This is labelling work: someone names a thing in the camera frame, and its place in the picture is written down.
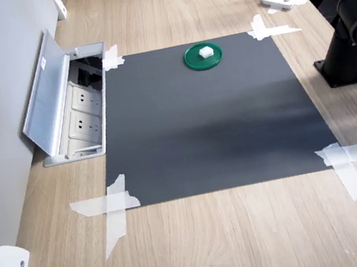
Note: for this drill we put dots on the small white plastic terminal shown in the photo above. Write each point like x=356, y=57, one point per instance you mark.
x=205, y=52

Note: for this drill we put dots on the round green lid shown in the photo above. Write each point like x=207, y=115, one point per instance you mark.
x=192, y=60

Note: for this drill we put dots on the white masking tape cross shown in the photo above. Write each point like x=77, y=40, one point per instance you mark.
x=260, y=30
x=344, y=155
x=114, y=201
x=110, y=59

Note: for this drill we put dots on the dark grey mat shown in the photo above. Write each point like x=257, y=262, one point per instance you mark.
x=233, y=138

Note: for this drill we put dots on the white power socket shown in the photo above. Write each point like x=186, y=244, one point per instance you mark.
x=86, y=100
x=84, y=125

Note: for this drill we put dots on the small white flap label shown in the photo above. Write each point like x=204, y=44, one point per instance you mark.
x=44, y=63

